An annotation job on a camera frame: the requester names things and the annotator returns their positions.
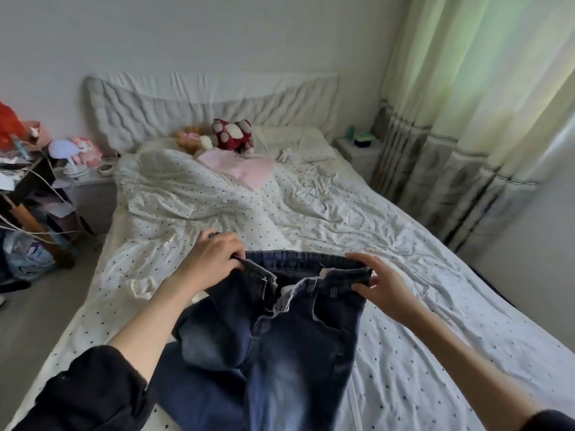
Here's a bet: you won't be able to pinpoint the person's right hand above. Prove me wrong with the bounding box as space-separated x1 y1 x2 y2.
345 252 431 327

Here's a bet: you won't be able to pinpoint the person's left hand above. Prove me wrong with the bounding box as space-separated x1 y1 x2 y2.
166 230 247 302

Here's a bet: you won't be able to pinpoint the blue denim jeans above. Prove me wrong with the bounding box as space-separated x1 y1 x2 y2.
146 250 375 431

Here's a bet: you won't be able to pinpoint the person's right forearm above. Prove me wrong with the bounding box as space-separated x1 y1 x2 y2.
404 308 575 431

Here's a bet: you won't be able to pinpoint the white dotted bed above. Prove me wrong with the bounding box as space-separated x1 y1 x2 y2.
4 125 575 431

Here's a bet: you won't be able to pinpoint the pink pillow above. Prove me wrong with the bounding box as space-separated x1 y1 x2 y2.
196 148 278 192

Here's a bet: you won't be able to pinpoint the pale grey rolled blanket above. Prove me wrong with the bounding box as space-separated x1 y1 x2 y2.
117 148 235 221

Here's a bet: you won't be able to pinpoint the beige plush toy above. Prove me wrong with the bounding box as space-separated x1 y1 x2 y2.
175 126 217 155

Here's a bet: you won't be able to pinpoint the dark red fabric item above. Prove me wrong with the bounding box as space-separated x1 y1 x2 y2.
211 118 256 154

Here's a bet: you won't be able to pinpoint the white bedside cabinet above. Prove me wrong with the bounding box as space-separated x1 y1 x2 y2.
334 134 386 183

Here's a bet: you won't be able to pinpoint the grey bedside cabinet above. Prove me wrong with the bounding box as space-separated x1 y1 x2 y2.
63 157 120 234

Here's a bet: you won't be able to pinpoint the white pillow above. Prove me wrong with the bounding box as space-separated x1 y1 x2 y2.
252 125 339 165

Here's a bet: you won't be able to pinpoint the small pink plush toy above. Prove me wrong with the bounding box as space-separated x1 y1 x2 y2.
70 136 104 169

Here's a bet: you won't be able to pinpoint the white tufted headboard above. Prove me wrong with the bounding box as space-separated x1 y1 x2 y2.
83 71 343 156

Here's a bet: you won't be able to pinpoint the blue patterned bag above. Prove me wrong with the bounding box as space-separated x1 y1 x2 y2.
2 230 57 282

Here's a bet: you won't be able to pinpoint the wooden post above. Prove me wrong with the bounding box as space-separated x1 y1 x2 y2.
0 191 77 270

